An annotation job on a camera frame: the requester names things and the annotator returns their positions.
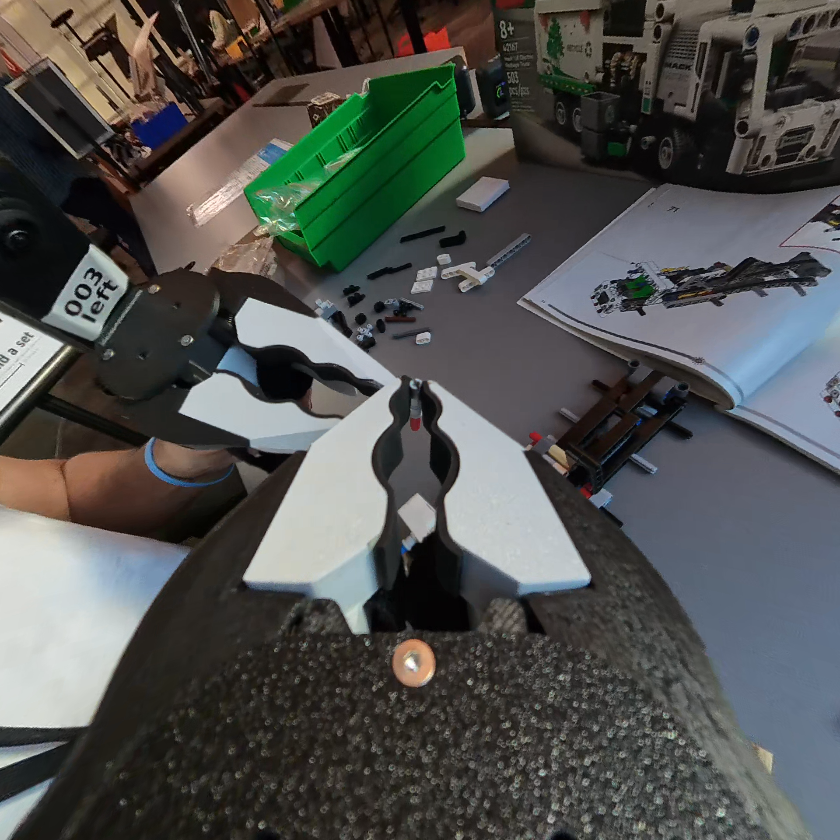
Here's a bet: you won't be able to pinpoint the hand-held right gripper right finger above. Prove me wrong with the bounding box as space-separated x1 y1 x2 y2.
420 379 592 599

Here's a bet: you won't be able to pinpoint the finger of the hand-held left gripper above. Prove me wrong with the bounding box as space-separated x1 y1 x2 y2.
177 371 352 454
226 297 399 396

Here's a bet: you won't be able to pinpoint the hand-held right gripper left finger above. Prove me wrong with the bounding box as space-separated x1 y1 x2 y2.
243 377 404 634

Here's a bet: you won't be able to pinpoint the small lego axle subassembly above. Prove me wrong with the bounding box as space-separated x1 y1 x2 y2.
394 377 437 552

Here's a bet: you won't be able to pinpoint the black lego truck chassis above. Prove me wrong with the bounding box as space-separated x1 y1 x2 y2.
525 361 694 511

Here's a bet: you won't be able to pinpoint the person's left forearm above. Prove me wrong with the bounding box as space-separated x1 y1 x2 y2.
0 436 247 544

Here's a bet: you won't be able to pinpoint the scattered loose lego pieces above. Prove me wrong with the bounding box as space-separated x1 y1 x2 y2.
315 226 533 350

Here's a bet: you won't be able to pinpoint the white lego panel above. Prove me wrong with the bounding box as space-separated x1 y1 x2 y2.
455 176 511 213

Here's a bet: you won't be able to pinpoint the lego instruction booklet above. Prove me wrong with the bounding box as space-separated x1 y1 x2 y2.
518 184 840 475

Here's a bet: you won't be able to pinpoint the lego truck box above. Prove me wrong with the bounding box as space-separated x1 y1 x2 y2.
494 0 840 195

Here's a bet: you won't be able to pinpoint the crumpled plastic bag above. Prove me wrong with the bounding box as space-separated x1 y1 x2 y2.
209 235 278 274

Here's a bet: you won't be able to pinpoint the blue wristband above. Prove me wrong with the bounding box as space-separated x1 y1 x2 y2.
144 436 236 488

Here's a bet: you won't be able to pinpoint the clear plastic bag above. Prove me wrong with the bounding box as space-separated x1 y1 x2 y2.
251 185 311 238

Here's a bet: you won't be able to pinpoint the white paper sign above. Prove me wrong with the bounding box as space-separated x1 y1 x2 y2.
0 314 64 412

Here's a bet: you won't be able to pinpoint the metal stand pole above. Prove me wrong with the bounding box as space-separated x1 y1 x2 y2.
0 344 74 448

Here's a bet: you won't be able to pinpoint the clear sleeve with blue label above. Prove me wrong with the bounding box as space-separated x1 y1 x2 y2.
186 137 294 225

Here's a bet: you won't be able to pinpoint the green plastic bin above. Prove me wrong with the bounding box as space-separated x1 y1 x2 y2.
244 63 466 272

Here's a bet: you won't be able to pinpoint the blue storage bin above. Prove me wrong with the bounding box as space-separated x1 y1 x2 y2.
130 101 193 150

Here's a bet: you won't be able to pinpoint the person's white shirt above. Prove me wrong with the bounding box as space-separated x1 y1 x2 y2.
0 504 193 795

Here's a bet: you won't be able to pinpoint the dark device with green light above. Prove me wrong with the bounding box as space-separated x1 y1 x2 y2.
475 56 513 120

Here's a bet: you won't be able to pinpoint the black strap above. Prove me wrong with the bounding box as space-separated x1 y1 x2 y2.
0 724 88 803

